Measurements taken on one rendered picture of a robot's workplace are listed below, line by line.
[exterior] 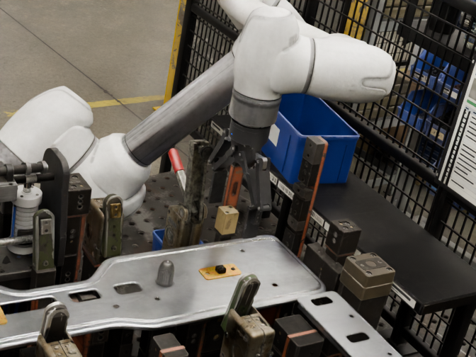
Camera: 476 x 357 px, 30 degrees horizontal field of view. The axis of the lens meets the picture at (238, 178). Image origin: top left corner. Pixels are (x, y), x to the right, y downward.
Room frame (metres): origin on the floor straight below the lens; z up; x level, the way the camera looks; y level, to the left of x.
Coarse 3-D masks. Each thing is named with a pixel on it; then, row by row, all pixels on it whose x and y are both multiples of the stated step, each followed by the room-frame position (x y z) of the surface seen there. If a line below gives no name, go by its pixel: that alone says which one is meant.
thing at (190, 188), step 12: (192, 144) 1.64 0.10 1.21; (204, 144) 1.65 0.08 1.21; (192, 156) 1.63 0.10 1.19; (204, 156) 1.61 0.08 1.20; (192, 168) 1.63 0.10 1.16; (204, 168) 1.64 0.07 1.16; (192, 180) 1.62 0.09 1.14; (204, 180) 1.64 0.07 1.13; (192, 192) 1.62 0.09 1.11; (204, 192) 1.64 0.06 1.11
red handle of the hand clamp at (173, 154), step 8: (168, 152) 1.72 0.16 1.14; (176, 152) 1.72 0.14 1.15; (176, 160) 1.71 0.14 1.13; (176, 168) 1.69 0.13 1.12; (176, 176) 1.69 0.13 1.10; (184, 176) 1.68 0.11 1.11; (184, 184) 1.67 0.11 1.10; (184, 192) 1.66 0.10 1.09; (192, 200) 1.64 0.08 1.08; (192, 208) 1.63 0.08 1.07
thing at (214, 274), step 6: (228, 264) 1.55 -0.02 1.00; (204, 270) 1.51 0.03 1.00; (210, 270) 1.51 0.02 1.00; (216, 270) 1.52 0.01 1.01; (222, 270) 1.51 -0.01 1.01; (228, 270) 1.53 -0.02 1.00; (234, 270) 1.53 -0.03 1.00; (204, 276) 1.49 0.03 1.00; (210, 276) 1.49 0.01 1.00; (216, 276) 1.50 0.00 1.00; (222, 276) 1.50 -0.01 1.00; (228, 276) 1.51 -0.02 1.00
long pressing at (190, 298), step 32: (128, 256) 1.50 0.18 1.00; (160, 256) 1.53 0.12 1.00; (192, 256) 1.56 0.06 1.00; (224, 256) 1.58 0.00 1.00; (256, 256) 1.61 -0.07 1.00; (288, 256) 1.63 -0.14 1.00; (0, 288) 1.31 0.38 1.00; (64, 288) 1.35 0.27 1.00; (96, 288) 1.38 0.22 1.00; (160, 288) 1.42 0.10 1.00; (192, 288) 1.44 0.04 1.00; (224, 288) 1.46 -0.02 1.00; (288, 288) 1.51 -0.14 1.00; (320, 288) 1.54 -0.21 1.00; (32, 320) 1.24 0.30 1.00; (96, 320) 1.28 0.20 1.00; (128, 320) 1.30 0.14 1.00; (160, 320) 1.32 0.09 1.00; (192, 320) 1.35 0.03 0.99
